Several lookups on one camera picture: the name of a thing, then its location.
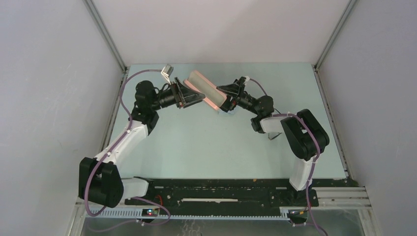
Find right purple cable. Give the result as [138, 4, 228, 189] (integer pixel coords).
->
[248, 77, 329, 236]

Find black sunglasses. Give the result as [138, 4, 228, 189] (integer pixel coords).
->
[268, 132, 282, 141]

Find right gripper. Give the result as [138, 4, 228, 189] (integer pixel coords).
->
[209, 78, 260, 116]

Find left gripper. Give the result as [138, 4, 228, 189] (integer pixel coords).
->
[151, 78, 205, 112]

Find blue toothed cable duct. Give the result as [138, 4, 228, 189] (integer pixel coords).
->
[97, 207, 290, 221]

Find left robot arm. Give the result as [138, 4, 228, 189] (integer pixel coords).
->
[79, 78, 205, 208]

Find light blue cleaning cloth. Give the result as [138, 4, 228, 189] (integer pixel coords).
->
[220, 111, 236, 115]

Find aluminium frame rail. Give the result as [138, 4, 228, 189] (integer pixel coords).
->
[75, 185, 372, 211]

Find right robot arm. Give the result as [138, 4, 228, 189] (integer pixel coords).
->
[217, 77, 329, 206]

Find pink glasses case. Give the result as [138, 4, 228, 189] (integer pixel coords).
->
[184, 70, 227, 111]

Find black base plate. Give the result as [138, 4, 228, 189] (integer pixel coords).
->
[144, 178, 319, 217]

